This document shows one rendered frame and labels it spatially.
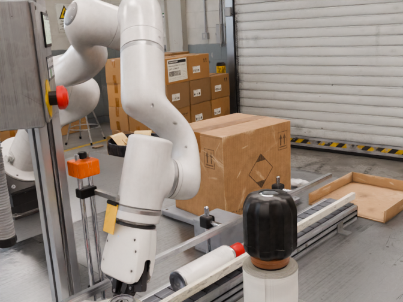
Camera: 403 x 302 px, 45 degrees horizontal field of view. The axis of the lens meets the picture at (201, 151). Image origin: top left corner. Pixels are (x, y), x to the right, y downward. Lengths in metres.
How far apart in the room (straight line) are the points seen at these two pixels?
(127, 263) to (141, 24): 0.47
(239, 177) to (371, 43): 3.91
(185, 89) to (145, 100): 3.99
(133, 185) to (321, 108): 4.71
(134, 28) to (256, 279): 0.55
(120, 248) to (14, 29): 0.41
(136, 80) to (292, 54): 4.69
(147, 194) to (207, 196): 0.61
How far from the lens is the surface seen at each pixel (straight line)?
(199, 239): 1.11
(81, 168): 0.90
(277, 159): 1.55
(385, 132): 5.28
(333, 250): 1.36
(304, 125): 5.62
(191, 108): 5.02
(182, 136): 0.95
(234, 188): 1.43
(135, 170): 0.87
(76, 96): 1.51
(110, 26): 1.18
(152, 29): 1.01
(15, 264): 1.43
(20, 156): 1.72
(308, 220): 1.32
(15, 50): 0.77
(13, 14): 0.77
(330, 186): 1.76
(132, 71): 0.96
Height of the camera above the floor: 1.42
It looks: 14 degrees down
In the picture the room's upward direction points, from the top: 3 degrees counter-clockwise
